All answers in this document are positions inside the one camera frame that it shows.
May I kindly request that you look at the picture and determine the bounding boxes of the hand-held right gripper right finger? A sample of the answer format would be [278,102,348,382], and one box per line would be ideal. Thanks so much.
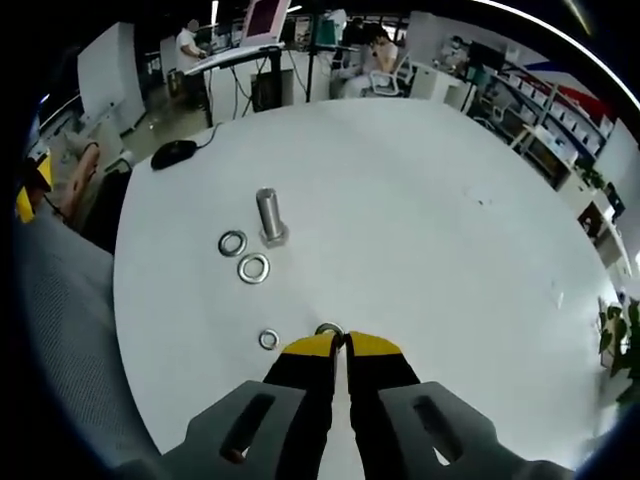
[346,329,576,480]

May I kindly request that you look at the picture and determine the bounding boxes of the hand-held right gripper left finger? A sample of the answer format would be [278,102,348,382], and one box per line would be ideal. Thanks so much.
[112,333,337,480]

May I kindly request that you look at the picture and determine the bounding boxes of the large metal washer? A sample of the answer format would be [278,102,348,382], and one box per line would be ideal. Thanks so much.
[237,253,271,285]
[217,229,248,258]

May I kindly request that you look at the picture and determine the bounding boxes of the thick threaded stud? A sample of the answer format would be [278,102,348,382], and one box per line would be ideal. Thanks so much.
[255,186,291,250]

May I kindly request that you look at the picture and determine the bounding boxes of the grey mesh office chair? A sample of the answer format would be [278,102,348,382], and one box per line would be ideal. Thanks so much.
[14,209,166,471]

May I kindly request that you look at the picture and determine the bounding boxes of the white partition board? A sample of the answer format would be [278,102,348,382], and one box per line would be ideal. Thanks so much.
[77,24,146,134]

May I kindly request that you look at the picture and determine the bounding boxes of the black computer mouse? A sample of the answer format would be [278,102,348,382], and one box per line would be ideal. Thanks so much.
[150,139,199,171]

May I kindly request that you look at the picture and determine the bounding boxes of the white tilted standing desk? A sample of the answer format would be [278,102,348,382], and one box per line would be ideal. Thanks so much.
[182,42,287,126]

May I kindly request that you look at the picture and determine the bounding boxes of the black computer tower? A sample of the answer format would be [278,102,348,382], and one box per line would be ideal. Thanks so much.
[252,69,294,114]

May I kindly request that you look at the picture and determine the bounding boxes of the large green potted plant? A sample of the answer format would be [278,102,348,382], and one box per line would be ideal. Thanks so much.
[597,302,640,401]

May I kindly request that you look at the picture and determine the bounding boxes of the white framed computer monitor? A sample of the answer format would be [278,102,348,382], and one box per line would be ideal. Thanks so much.
[239,0,291,46]

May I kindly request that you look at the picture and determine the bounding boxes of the low white cabinet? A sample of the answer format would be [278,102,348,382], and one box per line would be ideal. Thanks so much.
[559,164,634,276]

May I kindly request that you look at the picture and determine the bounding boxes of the black stand pole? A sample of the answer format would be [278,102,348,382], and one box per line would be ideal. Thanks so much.
[305,9,317,104]

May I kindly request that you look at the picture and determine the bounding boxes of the small leafy plant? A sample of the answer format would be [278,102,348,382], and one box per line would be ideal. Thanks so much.
[582,164,626,211]

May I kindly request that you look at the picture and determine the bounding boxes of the white office chair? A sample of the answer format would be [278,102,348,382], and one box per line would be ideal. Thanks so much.
[367,57,416,99]

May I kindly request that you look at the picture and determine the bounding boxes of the metal storage shelving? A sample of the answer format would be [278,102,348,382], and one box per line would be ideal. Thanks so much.
[492,62,619,174]

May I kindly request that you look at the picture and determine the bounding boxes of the row of white storage bins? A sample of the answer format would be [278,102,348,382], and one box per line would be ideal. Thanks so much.
[514,77,614,146]

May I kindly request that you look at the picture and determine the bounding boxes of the linear ceiling light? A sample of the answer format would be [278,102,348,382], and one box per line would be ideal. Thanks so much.
[479,0,640,106]

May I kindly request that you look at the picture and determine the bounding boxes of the black mouse cable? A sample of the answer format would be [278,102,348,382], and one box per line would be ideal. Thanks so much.
[193,122,221,150]

